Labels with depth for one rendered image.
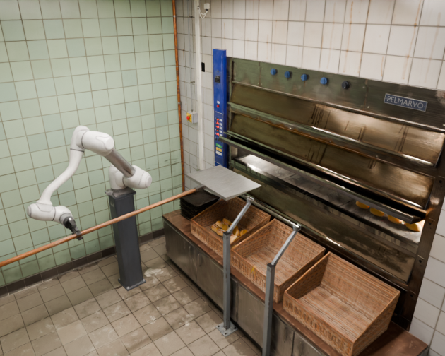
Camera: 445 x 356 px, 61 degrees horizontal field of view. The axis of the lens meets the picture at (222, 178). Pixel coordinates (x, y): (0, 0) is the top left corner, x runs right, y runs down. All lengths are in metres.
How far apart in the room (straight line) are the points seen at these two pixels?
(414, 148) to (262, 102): 1.26
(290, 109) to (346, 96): 0.49
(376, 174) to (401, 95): 0.50
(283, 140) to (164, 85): 1.58
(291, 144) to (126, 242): 1.74
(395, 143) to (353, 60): 0.55
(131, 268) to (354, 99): 2.49
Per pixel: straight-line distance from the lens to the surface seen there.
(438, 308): 2.69
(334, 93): 2.63
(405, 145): 2.38
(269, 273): 2.58
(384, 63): 2.40
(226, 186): 3.05
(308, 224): 3.02
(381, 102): 2.44
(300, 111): 2.82
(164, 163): 4.27
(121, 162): 3.02
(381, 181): 2.52
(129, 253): 3.71
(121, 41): 3.82
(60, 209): 2.92
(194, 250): 3.51
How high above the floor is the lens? 2.50
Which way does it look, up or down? 24 degrees down
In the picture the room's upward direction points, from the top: straight up
